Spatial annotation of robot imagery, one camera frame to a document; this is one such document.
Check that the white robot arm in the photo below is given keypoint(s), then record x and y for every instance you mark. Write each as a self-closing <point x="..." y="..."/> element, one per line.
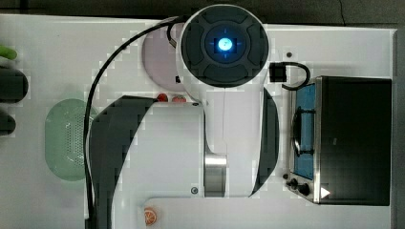
<point x="222" y="143"/>

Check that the black toaster oven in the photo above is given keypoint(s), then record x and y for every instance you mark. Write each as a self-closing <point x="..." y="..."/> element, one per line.
<point x="341" y="141"/>

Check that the light red strawberry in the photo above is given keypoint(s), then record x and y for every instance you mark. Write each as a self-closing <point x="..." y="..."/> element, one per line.
<point x="179" y="99"/>

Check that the dark red strawberry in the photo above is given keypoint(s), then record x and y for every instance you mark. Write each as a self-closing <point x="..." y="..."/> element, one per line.
<point x="162" y="97"/>

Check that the orange slice toy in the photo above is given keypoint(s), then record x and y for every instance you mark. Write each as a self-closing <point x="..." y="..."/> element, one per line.
<point x="150" y="216"/>

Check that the green perforated colander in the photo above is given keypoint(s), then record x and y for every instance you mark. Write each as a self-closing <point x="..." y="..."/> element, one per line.
<point x="64" y="139"/>

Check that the black cylindrical object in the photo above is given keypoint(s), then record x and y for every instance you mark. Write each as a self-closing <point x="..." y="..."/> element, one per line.
<point x="7" y="124"/>
<point x="14" y="85"/>

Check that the green cylinder object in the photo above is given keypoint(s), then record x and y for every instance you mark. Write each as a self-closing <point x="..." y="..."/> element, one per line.
<point x="7" y="53"/>

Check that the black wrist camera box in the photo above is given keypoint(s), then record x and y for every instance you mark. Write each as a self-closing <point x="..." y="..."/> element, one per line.
<point x="277" y="72"/>

